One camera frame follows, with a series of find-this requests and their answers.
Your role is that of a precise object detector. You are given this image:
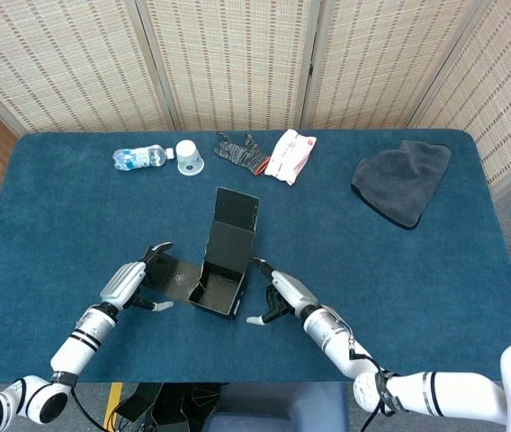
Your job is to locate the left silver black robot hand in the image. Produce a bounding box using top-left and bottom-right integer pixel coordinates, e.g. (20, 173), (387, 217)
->
(100, 241), (175, 314)

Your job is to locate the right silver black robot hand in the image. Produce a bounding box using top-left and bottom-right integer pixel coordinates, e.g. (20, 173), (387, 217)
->
(246, 256), (320, 326)

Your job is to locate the black paper box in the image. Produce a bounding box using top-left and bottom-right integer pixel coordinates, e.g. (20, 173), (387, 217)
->
(140, 186), (260, 321)

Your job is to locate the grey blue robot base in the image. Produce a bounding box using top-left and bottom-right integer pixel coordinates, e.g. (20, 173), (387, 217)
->
(201, 382), (351, 432)

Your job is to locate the blue carpet table cover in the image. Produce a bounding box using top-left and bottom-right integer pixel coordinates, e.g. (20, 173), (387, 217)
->
(0, 129), (511, 384)

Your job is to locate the yellow floor tape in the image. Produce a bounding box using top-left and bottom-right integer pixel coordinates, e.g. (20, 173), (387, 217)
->
(102, 382), (124, 432)

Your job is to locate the clear plastic water bottle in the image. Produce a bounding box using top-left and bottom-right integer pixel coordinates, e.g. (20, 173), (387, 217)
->
(112, 144), (175, 172)

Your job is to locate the white pink wipes pack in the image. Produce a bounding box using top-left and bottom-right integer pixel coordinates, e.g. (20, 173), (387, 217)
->
(264, 129), (318, 186)

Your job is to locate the white paper cup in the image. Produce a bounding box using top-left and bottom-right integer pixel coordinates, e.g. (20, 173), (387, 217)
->
(175, 139), (206, 177)

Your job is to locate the grey knit glove red cuff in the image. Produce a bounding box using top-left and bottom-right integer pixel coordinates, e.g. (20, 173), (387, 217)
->
(213, 130), (271, 176)

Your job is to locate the dark grey folded cloth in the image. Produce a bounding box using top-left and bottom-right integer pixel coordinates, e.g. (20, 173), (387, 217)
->
(350, 139), (453, 231)

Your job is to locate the beige woven screen panel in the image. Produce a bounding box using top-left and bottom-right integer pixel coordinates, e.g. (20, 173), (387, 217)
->
(0, 0), (174, 134)
(136, 0), (324, 131)
(408, 0), (511, 199)
(300, 0), (493, 131)

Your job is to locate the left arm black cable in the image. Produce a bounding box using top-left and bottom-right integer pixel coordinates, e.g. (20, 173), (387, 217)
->
(69, 386), (109, 432)

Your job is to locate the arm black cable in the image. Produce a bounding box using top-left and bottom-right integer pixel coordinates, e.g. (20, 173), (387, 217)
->
(69, 386), (109, 432)
(348, 337), (401, 432)

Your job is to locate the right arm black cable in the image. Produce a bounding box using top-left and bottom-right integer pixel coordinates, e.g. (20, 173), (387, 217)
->
(348, 337), (401, 432)

